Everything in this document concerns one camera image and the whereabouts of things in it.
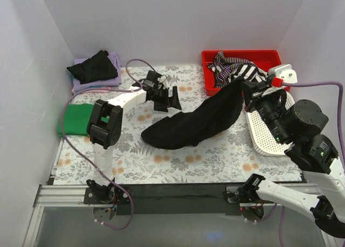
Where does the folded green shirt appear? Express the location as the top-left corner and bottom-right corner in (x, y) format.
(64, 104), (93, 136)

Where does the floral patterned table mat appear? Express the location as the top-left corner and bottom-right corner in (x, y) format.
(53, 65), (302, 185)

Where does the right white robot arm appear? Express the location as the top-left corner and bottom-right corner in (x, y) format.
(241, 81), (344, 238)

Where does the folded black shirt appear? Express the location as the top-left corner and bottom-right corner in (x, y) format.
(67, 50), (111, 84)

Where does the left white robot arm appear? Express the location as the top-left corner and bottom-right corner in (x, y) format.
(87, 71), (182, 204)

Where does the black floral print t-shirt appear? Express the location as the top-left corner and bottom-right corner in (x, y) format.
(141, 78), (244, 150)

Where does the folded teal shirt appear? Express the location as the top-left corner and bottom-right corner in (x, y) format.
(72, 77), (93, 93)

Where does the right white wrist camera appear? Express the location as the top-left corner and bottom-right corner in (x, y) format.
(268, 64), (298, 87)

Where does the black white striped shirt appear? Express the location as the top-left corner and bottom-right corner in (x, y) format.
(207, 51), (268, 88)

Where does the aluminium frame rail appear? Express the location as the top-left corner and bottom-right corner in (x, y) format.
(32, 183), (323, 208)

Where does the white perforated plastic basket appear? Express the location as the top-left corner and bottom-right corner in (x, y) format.
(244, 91), (297, 156)

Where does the red plastic tray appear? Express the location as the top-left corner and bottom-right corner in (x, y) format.
(202, 50), (281, 97)

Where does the folded lavender shirt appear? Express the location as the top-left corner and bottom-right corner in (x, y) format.
(89, 51), (122, 88)

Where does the folded pink shirt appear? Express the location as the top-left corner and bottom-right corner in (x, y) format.
(72, 87), (112, 94)

